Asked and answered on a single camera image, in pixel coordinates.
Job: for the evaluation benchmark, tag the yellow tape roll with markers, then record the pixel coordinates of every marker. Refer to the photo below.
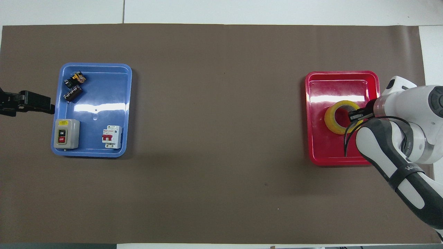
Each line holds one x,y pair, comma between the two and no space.
333,121

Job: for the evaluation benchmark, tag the grey on-off switch box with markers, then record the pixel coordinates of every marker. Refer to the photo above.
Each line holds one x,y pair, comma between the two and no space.
67,133

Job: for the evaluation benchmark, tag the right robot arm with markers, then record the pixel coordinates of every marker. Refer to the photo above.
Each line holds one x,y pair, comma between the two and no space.
408,100

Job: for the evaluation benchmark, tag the blue plastic tray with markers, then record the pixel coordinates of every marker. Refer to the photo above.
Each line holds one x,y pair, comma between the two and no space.
104,103

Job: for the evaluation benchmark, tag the red plastic tray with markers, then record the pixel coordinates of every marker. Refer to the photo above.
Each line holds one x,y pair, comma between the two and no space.
322,145

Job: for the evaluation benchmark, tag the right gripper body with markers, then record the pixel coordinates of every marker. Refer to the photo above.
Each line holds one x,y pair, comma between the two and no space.
369,108

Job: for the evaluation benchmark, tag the black yellow electronic component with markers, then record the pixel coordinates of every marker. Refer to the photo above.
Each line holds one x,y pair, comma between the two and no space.
78,77

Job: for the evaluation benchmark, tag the white red circuit breaker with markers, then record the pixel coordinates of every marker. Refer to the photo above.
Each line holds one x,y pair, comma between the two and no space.
112,136

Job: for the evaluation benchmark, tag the dark cylindrical capacitor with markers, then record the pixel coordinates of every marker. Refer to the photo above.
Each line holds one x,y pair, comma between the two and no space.
73,93

